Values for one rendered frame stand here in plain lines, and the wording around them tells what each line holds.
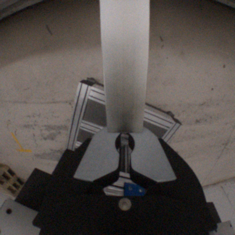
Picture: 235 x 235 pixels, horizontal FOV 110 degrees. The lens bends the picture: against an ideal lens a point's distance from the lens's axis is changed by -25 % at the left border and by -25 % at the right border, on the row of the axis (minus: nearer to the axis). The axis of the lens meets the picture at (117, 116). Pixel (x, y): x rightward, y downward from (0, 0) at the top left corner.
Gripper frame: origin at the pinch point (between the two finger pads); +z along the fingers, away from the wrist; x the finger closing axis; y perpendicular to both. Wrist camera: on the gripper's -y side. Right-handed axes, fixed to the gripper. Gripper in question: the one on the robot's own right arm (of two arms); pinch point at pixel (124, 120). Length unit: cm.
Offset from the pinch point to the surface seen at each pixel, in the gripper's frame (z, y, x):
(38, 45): 83, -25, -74
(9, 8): 66, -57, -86
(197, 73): 83, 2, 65
